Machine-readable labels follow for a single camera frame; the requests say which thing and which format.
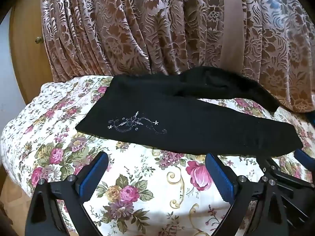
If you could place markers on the dark blue object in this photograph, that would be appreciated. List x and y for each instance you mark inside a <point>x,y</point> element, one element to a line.
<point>310,121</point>

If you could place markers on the brass cabinet knob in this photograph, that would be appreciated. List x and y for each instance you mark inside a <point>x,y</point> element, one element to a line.
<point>38,39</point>

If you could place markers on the plain beige curtain strip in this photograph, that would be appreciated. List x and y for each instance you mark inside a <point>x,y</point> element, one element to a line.
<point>233,29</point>

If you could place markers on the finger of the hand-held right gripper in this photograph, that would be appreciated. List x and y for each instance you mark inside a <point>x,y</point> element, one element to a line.
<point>304,157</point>
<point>290,179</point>

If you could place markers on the black pants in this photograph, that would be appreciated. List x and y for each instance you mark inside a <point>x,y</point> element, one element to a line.
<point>184,118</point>

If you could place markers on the wooden cabinet door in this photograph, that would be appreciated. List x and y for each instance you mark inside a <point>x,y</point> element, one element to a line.
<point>27,54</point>

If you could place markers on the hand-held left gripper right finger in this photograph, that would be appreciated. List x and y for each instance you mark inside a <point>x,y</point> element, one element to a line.
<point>219,174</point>

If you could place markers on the brown floral curtain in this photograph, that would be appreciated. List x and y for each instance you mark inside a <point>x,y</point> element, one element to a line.
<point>147,29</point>

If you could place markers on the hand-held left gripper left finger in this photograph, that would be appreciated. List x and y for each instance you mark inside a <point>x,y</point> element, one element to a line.
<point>97,170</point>

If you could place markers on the floral bedsheet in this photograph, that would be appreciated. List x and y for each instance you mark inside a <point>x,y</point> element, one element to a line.
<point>147,177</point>

